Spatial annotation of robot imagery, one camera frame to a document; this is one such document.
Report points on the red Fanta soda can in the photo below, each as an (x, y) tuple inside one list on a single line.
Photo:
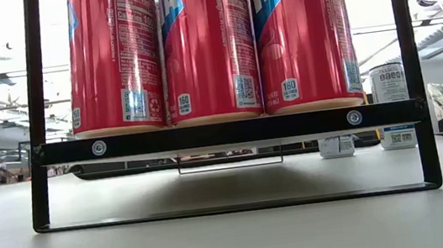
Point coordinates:
[(113, 69), (209, 57), (305, 46)]

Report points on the tall white can blue band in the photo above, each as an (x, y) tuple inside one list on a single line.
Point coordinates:
[(386, 87), (336, 146)]

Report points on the wooden shelf black metal frame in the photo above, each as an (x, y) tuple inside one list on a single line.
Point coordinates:
[(227, 134)]

